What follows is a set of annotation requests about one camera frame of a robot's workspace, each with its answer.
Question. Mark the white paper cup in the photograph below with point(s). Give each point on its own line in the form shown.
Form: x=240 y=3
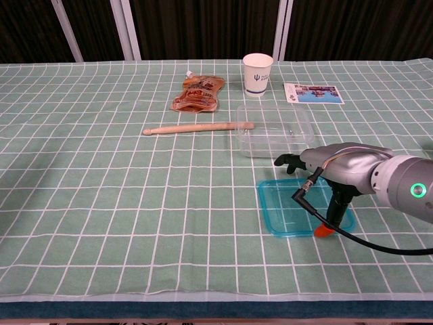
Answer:
x=257 y=74

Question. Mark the green checkered tablecloth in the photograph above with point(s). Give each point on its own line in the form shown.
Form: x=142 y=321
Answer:
x=101 y=203

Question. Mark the clear plastic container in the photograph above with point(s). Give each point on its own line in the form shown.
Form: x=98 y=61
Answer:
x=270 y=132

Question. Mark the blue plastic lid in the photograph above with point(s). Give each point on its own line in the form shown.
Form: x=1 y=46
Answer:
x=280 y=210

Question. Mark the blue photo card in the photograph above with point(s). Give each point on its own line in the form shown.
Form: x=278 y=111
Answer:
x=314 y=93

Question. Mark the wooden stick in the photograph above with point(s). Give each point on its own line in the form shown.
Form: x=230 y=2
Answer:
x=189 y=128

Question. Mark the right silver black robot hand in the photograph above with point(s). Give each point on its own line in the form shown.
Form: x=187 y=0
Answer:
x=345 y=166

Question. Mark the black pleated curtain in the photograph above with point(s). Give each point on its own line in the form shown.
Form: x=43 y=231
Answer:
x=203 y=27

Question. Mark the thin white frame post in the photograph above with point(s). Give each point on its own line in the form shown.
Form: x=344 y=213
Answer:
x=67 y=32

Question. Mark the brown sauce pouch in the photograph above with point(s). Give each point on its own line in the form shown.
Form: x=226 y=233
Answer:
x=198 y=94

